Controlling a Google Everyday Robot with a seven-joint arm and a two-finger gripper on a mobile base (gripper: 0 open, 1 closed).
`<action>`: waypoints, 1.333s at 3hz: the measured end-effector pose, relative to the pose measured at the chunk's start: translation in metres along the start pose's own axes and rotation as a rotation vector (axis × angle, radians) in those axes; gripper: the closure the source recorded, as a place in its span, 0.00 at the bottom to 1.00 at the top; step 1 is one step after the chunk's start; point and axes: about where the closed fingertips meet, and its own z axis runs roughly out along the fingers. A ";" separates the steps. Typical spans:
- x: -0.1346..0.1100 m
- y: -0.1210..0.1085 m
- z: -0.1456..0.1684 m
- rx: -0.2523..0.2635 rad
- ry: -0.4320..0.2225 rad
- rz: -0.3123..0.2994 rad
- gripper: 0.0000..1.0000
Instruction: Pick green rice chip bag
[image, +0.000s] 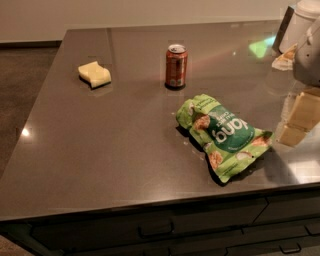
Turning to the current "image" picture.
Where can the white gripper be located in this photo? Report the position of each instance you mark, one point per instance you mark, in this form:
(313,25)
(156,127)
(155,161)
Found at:
(308,58)

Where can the green rice chip bag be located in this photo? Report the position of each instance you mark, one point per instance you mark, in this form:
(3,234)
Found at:
(230,143)

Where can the white cylindrical robot base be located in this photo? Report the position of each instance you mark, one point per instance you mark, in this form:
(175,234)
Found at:
(297,20)

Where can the dark cabinet drawer right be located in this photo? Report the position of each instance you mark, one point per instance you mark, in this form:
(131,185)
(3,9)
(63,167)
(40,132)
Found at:
(298,205)

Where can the dark cabinet drawer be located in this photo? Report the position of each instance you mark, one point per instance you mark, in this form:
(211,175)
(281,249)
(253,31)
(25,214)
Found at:
(298,205)
(132,229)

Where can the red soda can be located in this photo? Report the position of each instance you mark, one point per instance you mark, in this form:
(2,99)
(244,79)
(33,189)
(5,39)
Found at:
(176,66)

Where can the yellow sponge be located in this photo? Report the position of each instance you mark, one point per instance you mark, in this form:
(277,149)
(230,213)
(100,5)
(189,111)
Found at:
(94,74)

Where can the dark cabinet drawer left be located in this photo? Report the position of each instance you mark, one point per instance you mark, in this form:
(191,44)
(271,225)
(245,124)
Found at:
(132,229)

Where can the black right drawer handle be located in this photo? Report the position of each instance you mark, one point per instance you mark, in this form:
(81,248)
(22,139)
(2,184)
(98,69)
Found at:
(290,248)

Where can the black drawer handle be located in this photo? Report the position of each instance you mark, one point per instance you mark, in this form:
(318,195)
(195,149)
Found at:
(155,229)
(290,248)

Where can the black left drawer handle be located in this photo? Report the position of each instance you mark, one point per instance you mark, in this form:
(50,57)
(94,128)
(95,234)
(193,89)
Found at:
(155,229)

